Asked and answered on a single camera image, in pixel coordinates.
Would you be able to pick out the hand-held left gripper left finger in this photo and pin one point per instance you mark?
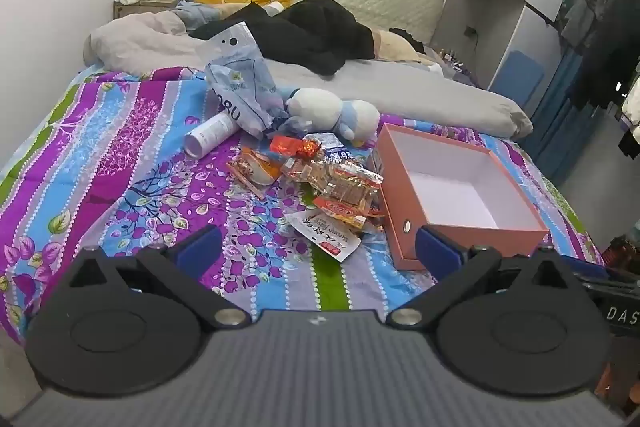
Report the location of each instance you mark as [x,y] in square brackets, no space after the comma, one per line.
[200,247]

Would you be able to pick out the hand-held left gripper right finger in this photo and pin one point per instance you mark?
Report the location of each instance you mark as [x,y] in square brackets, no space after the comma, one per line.
[440,252]

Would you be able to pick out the pink cardboard box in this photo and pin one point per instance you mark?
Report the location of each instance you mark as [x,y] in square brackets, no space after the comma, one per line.
[400,187]

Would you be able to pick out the orange snack packet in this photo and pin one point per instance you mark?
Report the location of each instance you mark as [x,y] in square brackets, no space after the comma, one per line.
[252,169]

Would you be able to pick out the white snack packet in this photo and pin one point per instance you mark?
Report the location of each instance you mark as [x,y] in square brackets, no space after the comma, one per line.
[325,232]

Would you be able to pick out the blue snack packet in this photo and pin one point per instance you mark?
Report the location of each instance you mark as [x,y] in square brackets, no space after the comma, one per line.
[345,152]

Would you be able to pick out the small orange red packet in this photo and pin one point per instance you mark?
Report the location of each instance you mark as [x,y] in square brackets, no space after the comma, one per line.
[295,147]

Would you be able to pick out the white cylindrical bottle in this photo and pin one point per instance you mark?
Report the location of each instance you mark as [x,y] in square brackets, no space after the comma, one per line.
[210,134]

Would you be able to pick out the floral bed sheet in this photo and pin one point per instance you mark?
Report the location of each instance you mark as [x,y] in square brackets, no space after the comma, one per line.
[125,147]

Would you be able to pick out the blue curtain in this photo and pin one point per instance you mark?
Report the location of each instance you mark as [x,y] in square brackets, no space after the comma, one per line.
[555,122]

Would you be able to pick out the pale blue plastic bag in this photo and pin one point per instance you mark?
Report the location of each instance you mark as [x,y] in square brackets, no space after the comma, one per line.
[235,72]

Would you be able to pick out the white blue plush toy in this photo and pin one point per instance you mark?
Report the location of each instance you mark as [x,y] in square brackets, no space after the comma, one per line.
[320,107]

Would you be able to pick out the bedside clutter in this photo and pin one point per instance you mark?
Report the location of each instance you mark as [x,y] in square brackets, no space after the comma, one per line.
[450,62]

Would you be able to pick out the beige pillow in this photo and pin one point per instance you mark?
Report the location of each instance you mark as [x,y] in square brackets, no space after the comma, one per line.
[395,44]

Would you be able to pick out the grey duvet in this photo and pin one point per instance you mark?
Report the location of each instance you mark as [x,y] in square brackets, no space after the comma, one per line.
[140,42]

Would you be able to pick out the dark cloth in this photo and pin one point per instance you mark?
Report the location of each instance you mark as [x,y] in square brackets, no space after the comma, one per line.
[402,36]

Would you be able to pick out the light blue cloth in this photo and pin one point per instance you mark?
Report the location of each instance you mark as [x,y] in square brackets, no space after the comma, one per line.
[197,12]

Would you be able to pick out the wooden nightstand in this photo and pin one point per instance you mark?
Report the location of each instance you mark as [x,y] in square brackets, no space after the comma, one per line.
[130,8]

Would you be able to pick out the black hanging jacket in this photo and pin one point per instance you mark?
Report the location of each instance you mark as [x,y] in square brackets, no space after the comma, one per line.
[605,52]

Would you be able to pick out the grey hanging garment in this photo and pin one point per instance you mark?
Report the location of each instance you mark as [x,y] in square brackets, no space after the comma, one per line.
[585,12]

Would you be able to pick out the black wall socket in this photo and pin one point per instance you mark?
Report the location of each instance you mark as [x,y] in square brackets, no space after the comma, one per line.
[472,32]

